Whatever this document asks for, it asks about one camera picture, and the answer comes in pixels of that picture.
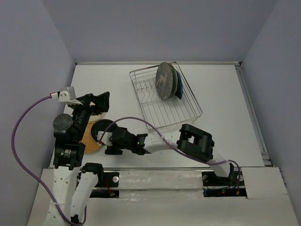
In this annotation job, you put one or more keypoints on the cream plate with black mark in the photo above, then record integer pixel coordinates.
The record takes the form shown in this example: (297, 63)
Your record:
(95, 117)

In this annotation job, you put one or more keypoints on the steel wire dish rack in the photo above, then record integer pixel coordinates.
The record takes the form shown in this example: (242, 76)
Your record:
(164, 114)

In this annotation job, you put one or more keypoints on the teal flower plate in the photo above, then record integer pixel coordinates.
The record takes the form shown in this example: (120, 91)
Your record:
(175, 81)

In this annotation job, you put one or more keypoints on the round bamboo wooden plate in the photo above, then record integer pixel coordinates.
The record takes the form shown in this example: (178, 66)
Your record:
(91, 145)

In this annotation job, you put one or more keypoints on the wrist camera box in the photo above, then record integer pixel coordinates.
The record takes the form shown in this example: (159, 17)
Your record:
(104, 138)
(66, 96)

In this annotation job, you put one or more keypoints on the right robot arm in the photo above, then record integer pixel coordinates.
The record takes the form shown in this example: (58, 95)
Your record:
(192, 142)

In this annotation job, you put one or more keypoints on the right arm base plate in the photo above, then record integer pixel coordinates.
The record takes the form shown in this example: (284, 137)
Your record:
(214, 186)

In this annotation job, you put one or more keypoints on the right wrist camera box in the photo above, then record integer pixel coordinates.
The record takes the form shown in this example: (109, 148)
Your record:
(104, 138)

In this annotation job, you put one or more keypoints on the grey deer plate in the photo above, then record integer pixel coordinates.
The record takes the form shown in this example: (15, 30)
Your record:
(164, 81)

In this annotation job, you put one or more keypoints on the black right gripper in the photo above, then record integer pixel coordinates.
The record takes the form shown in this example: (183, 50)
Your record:
(111, 149)

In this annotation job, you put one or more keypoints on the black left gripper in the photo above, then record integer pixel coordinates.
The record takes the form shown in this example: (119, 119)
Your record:
(102, 101)

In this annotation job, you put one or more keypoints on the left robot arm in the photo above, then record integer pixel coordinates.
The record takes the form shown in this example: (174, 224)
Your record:
(70, 192)

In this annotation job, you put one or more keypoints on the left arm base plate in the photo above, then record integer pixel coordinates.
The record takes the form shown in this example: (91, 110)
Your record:
(108, 188)

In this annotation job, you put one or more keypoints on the dark blue patterned plate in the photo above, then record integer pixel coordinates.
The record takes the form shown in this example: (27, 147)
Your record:
(179, 90)

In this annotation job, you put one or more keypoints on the black round plate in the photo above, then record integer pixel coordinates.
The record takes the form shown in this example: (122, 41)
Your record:
(99, 125)

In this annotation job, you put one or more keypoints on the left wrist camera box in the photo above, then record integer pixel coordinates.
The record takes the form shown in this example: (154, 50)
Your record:
(66, 96)

